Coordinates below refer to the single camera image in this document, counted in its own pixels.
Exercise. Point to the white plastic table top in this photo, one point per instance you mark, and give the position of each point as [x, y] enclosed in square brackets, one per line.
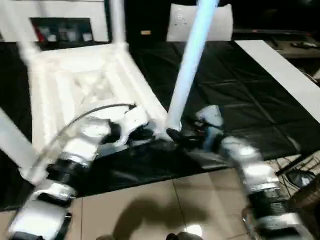
[90, 90]

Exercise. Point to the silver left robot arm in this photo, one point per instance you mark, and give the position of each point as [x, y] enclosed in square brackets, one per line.
[70, 170]

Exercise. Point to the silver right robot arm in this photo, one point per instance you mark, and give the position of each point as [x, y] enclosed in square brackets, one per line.
[260, 185]

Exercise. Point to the small tan label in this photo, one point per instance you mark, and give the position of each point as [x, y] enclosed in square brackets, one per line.
[145, 32]

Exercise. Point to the black floor rod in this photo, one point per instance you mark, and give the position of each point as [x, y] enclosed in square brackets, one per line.
[297, 165]

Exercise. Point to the flat white board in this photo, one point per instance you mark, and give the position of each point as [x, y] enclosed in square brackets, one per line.
[285, 75]

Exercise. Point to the white cabinet with glass doors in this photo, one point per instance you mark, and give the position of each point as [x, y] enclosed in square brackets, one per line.
[65, 22]

